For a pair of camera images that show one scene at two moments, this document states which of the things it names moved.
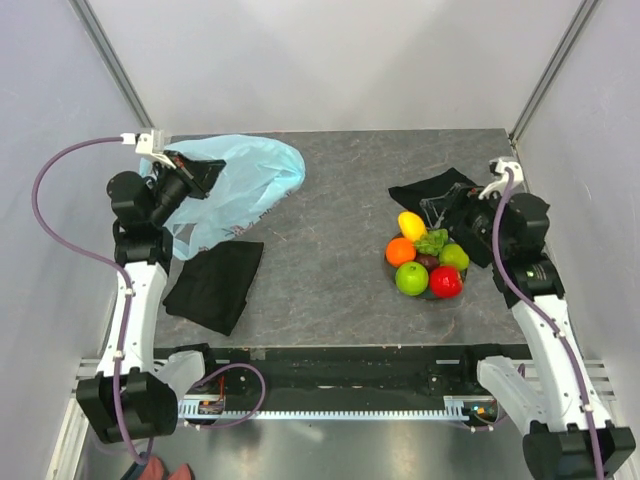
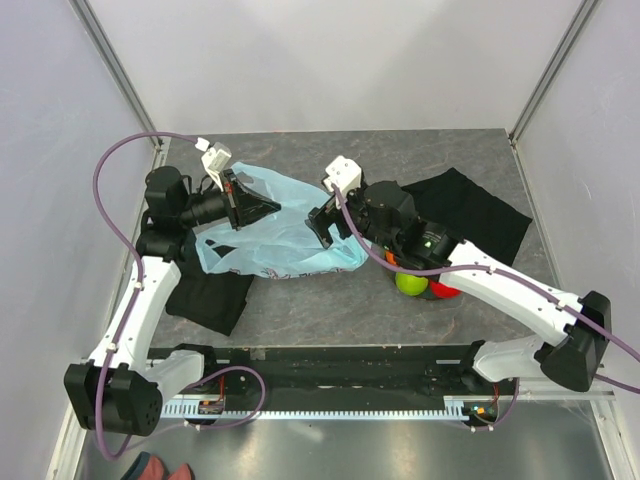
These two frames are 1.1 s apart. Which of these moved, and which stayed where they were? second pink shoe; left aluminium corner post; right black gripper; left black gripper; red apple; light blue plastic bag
Moved: right black gripper; light blue plastic bag; left black gripper
Stayed: second pink shoe; red apple; left aluminium corner post
